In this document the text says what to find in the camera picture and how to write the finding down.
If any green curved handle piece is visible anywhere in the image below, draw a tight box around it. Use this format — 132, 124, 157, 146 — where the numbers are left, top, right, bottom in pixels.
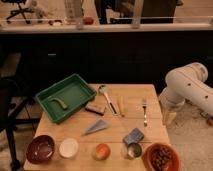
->
49, 97, 68, 110

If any blue sponge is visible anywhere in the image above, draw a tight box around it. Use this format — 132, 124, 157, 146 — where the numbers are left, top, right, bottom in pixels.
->
123, 128, 144, 145

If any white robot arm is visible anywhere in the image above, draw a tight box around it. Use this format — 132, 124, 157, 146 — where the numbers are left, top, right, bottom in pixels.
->
159, 62, 213, 125

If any silver metal cup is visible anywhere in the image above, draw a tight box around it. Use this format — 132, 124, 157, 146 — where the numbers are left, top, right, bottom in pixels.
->
127, 143, 142, 159

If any orange bowl with food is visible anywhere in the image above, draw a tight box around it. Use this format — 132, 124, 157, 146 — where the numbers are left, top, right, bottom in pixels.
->
142, 143, 181, 171

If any black office chair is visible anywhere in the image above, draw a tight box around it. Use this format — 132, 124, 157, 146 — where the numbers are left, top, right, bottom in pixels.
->
1, 0, 34, 24

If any orange red apple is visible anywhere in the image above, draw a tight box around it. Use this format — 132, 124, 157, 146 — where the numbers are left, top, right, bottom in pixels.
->
95, 143, 111, 160

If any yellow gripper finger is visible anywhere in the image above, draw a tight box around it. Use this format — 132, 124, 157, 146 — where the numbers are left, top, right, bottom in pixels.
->
163, 112, 176, 125

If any grey triangular wedge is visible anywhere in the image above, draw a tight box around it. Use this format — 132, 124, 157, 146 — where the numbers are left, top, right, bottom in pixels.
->
83, 120, 109, 135

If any silver fork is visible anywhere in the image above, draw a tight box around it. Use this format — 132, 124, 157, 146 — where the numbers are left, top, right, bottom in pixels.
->
142, 99, 148, 127

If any red object on shelf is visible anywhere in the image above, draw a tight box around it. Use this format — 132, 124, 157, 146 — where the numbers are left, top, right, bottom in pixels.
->
83, 17, 94, 25

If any dark red bowl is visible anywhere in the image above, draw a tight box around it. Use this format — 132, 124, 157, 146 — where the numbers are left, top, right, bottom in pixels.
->
26, 135, 55, 164

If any black chair at left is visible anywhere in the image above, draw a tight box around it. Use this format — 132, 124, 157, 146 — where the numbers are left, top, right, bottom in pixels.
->
0, 53, 40, 171

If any brown wooden block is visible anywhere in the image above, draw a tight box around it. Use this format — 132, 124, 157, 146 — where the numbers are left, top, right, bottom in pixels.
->
85, 102, 105, 116

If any green plastic tray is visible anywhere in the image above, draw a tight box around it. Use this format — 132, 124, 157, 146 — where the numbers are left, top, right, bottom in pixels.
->
36, 74, 97, 124

